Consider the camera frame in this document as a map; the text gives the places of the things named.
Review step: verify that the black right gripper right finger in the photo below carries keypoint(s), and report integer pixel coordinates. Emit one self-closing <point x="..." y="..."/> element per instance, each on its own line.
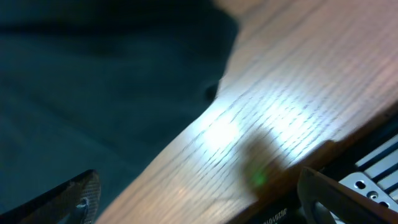
<point x="353" y="199"/>

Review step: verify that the black polo shirt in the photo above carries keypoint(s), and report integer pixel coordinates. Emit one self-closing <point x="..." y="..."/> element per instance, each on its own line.
<point x="103" y="85"/>

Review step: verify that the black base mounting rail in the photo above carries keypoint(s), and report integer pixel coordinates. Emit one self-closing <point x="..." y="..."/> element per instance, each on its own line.
<point x="371" y="150"/>

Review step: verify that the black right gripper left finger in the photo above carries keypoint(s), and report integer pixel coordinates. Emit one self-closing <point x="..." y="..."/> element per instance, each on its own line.
<point x="74" y="201"/>

